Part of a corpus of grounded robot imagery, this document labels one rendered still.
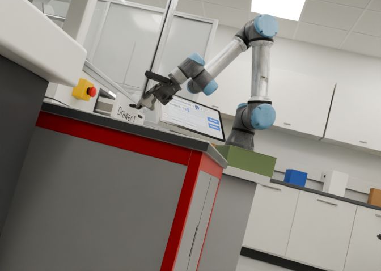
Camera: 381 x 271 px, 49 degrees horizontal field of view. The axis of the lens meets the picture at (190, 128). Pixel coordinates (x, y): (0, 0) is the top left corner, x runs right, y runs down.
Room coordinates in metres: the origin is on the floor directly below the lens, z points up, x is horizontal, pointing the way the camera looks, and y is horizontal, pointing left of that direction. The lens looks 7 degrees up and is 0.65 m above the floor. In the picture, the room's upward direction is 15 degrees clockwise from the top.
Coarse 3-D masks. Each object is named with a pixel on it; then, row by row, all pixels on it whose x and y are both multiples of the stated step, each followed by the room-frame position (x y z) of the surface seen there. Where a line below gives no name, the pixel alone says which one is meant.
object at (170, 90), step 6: (174, 78) 1.80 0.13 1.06; (156, 84) 1.81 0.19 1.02; (162, 84) 1.83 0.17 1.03; (168, 84) 1.83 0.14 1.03; (174, 84) 1.82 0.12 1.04; (156, 90) 1.82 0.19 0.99; (162, 90) 1.81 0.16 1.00; (168, 90) 1.82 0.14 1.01; (174, 90) 1.81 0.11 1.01; (180, 90) 1.84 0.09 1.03; (156, 96) 1.82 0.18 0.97; (162, 96) 1.83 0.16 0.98; (168, 96) 1.82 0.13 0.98; (162, 102) 1.82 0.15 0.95; (168, 102) 1.87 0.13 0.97
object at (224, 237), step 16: (224, 176) 1.96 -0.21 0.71; (240, 176) 1.93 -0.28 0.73; (256, 176) 1.95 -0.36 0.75; (224, 192) 1.96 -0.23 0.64; (240, 192) 1.98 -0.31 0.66; (224, 208) 1.97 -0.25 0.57; (240, 208) 1.98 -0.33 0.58; (224, 224) 1.97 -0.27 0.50; (240, 224) 1.98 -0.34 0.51; (208, 240) 1.96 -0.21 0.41; (224, 240) 1.97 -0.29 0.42; (240, 240) 1.99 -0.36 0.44; (208, 256) 1.96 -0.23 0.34; (224, 256) 1.98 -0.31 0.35
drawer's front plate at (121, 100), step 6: (120, 96) 1.73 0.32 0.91; (114, 102) 1.73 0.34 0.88; (120, 102) 1.75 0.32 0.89; (126, 102) 1.82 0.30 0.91; (132, 102) 1.89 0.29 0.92; (114, 108) 1.73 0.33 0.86; (120, 108) 1.77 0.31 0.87; (126, 108) 1.84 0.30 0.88; (132, 108) 1.91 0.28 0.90; (114, 114) 1.73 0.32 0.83; (120, 114) 1.79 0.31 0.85; (126, 114) 1.86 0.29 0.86; (132, 114) 1.93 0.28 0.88; (126, 120) 1.88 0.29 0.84; (132, 120) 1.95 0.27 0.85
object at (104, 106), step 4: (100, 100) 1.76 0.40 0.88; (104, 100) 1.76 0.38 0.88; (108, 100) 1.76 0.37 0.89; (112, 100) 1.75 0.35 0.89; (100, 104) 1.76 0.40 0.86; (104, 104) 1.76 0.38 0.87; (108, 104) 1.75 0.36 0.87; (112, 104) 1.75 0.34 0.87; (96, 108) 1.76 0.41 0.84; (100, 108) 1.76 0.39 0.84; (104, 108) 1.76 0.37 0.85; (108, 108) 1.75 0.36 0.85; (100, 112) 1.81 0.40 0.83; (104, 112) 1.77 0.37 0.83; (108, 112) 1.75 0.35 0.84
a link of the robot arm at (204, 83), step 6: (204, 72) 1.81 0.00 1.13; (192, 78) 1.83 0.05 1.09; (198, 78) 1.81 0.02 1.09; (204, 78) 1.81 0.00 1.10; (210, 78) 1.82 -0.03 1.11; (198, 84) 1.83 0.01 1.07; (204, 84) 1.82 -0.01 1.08; (210, 84) 1.82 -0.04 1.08; (216, 84) 1.83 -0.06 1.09; (198, 90) 1.89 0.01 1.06; (204, 90) 1.84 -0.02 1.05; (210, 90) 1.83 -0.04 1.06
